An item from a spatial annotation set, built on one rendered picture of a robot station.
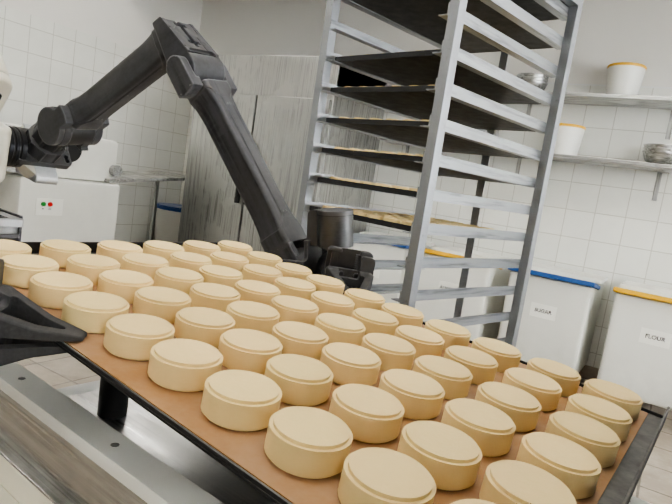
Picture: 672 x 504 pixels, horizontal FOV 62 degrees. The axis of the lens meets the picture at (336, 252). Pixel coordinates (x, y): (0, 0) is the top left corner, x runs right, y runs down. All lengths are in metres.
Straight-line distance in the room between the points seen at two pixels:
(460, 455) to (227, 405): 0.14
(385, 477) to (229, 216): 4.48
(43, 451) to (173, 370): 0.22
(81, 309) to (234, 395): 0.17
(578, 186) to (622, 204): 0.32
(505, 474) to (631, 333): 3.50
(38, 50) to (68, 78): 0.33
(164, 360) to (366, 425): 0.14
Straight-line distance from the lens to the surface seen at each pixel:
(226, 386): 0.37
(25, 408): 0.61
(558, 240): 4.51
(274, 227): 0.91
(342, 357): 0.46
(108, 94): 1.19
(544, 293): 3.87
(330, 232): 0.85
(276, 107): 4.54
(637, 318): 3.82
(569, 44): 2.02
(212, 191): 4.89
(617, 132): 4.52
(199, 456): 0.63
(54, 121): 1.29
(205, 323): 0.47
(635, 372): 3.88
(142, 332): 0.44
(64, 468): 0.56
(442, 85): 1.45
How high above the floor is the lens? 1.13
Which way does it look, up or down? 7 degrees down
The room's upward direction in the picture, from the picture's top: 9 degrees clockwise
